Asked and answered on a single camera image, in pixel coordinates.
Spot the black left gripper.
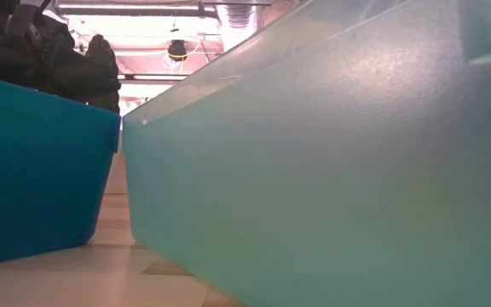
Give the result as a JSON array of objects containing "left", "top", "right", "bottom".
[{"left": 43, "top": 44, "right": 122, "bottom": 103}]

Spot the blue plastic bin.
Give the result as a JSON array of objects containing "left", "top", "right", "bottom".
[{"left": 0, "top": 72, "right": 122, "bottom": 269}]

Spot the light green translucent bin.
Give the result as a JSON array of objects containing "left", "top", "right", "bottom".
[{"left": 121, "top": 0, "right": 491, "bottom": 307}]

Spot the tall green cactus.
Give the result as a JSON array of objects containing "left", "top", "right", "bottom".
[{"left": 85, "top": 33, "right": 121, "bottom": 114}]

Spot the long ceiling light fixture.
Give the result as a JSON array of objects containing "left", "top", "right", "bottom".
[{"left": 54, "top": 0, "right": 220, "bottom": 19}]

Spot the black ceiling lamp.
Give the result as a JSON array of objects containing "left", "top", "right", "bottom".
[{"left": 167, "top": 39, "right": 188, "bottom": 62}]

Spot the silver ceiling air duct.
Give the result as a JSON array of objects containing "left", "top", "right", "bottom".
[{"left": 215, "top": 3, "right": 260, "bottom": 52}]

